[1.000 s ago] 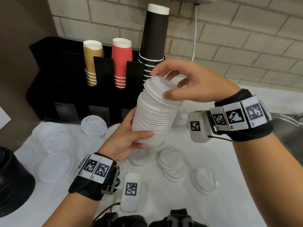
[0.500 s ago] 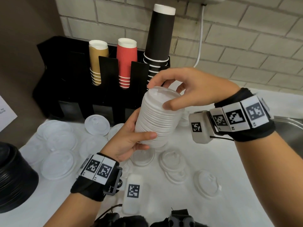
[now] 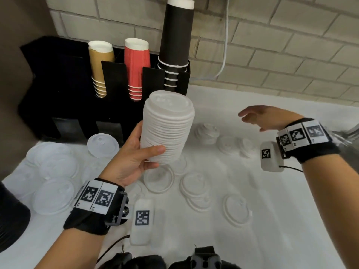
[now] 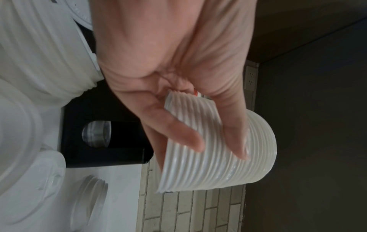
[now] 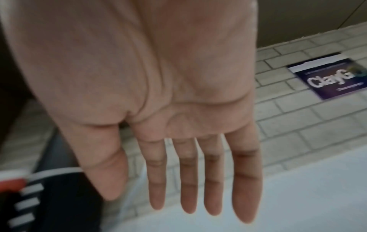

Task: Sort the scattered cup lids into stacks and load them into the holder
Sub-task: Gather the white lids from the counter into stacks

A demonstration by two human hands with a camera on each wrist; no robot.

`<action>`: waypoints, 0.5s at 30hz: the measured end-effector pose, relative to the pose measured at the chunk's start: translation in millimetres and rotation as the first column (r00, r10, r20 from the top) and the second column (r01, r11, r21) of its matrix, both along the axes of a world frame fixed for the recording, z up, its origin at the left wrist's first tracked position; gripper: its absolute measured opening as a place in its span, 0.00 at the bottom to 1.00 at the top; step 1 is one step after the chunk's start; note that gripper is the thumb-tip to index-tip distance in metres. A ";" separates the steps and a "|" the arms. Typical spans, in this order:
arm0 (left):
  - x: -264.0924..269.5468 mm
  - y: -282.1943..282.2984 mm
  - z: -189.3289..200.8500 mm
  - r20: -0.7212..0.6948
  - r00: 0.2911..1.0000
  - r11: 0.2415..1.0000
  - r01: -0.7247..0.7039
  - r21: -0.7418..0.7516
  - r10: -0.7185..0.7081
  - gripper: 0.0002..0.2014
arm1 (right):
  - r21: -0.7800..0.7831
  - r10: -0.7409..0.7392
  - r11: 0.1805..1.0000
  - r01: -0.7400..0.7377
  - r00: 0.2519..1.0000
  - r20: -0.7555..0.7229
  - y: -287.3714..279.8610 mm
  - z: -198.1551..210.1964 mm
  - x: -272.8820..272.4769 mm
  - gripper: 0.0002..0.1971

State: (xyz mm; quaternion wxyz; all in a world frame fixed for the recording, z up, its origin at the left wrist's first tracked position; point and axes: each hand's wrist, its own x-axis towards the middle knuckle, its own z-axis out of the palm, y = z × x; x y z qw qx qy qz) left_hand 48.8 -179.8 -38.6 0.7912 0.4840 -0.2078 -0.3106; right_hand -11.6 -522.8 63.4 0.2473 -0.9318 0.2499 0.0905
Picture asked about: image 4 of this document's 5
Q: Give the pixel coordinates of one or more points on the stack of red paper cups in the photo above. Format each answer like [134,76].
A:
[195,91]

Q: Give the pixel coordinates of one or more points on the white wall socket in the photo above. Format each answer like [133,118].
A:
[251,78]

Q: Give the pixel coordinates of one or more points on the black cup holder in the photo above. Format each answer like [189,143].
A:
[120,156]

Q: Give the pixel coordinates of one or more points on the person's left hand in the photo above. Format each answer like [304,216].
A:
[172,45]

